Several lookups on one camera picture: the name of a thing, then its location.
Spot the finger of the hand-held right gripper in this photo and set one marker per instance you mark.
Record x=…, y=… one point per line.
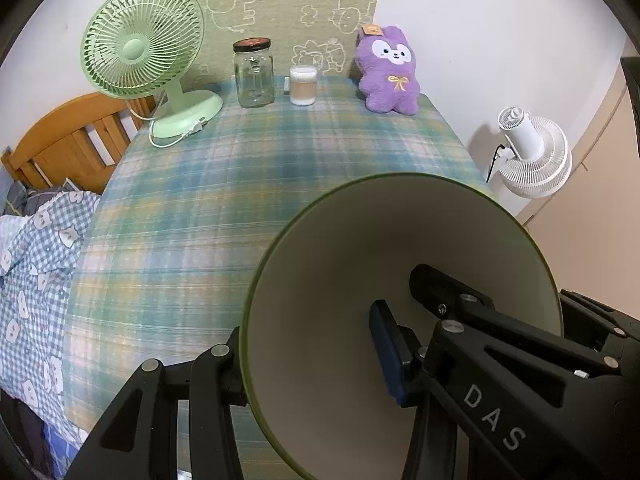
x=600, y=330
x=500, y=385

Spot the glass cup with foam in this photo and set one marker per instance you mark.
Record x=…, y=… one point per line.
x=304, y=90

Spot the beige cabinet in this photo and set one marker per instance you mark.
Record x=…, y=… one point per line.
x=600, y=200

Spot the green printed wall mat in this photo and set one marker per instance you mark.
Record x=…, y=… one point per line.
x=290, y=20

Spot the plaid green tablecloth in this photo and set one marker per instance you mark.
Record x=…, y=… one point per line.
x=200, y=210

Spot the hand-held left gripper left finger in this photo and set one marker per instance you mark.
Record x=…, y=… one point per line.
x=232, y=385

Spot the grey leaf pattern bowl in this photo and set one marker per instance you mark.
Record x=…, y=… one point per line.
x=350, y=260

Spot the purple plush toy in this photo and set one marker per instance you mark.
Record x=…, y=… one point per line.
x=387, y=85

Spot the grey cloth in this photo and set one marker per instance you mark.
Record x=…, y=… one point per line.
x=25, y=200

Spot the blue checkered printed blanket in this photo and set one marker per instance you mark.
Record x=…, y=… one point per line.
x=30, y=285

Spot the green desk fan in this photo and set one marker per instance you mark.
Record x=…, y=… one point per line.
x=135, y=45

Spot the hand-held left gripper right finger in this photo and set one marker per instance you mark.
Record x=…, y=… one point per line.
x=387, y=355

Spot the white standing fan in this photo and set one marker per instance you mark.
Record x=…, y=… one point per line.
x=530, y=145

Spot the black lidded glass jar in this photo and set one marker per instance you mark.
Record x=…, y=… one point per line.
x=254, y=80

